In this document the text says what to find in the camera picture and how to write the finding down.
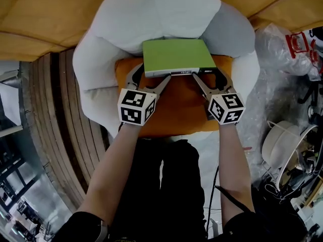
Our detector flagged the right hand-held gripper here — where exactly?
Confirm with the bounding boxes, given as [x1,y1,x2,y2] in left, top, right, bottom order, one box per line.
[192,67,246,126]

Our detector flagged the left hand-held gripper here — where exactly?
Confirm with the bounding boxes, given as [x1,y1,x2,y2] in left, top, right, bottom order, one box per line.
[117,62,172,128]

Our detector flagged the green book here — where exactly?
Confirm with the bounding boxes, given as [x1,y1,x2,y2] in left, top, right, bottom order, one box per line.
[142,39,218,79]

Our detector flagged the person's left forearm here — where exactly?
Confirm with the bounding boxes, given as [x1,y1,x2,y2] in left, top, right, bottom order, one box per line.
[77,122,141,226]

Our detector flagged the person's right forearm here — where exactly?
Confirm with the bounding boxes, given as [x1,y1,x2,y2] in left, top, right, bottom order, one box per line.
[218,123,255,224]

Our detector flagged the orange cushion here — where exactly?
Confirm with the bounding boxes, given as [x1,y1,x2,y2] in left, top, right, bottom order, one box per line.
[115,55,233,138]

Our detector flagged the clear plastic wrap bundle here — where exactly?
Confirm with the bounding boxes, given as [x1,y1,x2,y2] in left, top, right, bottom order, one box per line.
[237,23,323,184]

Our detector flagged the wooden slatted panel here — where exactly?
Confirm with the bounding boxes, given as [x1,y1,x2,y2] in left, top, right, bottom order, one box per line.
[27,48,111,211]

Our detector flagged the black chair base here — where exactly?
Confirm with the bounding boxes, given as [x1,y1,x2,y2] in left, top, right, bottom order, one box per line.
[297,81,323,105]

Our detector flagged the white round fan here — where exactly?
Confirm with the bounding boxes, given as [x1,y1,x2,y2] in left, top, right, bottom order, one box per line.
[261,120,319,191]

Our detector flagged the person's black trousers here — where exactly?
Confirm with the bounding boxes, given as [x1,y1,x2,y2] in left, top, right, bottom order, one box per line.
[51,137,307,242]

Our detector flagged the yellow curtain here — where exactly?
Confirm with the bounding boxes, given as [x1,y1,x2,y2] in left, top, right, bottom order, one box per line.
[0,0,323,63]

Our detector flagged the red plastic frame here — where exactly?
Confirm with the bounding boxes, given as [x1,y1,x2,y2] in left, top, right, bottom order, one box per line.
[285,30,323,74]

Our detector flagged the black cable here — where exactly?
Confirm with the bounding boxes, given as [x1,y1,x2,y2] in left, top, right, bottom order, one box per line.
[205,165,255,236]

